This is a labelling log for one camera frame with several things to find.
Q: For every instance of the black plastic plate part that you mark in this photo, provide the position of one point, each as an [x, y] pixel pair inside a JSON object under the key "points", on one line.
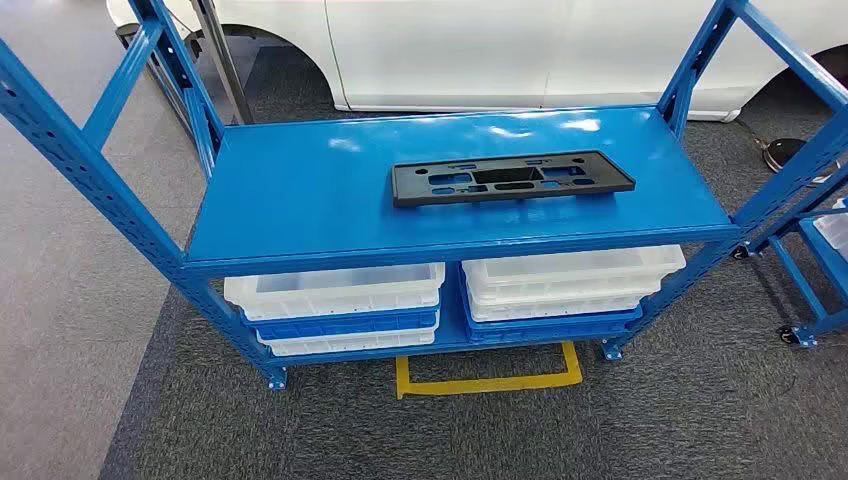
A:
{"points": [[411, 189]]}

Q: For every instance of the blue metal shelf rack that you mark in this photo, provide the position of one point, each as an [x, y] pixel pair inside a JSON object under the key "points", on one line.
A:
{"points": [[331, 199]]}

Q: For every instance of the white plastic bin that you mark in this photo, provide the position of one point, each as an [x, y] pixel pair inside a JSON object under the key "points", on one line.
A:
{"points": [[344, 342], [550, 308], [836, 232], [570, 273], [331, 305]]}

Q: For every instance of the white car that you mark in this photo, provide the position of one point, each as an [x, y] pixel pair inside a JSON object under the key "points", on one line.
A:
{"points": [[464, 53]]}

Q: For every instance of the metal stanchion with round base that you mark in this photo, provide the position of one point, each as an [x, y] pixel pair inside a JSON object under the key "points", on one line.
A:
{"points": [[782, 152]]}

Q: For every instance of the small blue wheeled rack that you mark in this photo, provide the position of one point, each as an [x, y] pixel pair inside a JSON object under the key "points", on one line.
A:
{"points": [[825, 255]]}

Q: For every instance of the slanted metal stand post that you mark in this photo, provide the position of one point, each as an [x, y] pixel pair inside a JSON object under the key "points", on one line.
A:
{"points": [[222, 60]]}

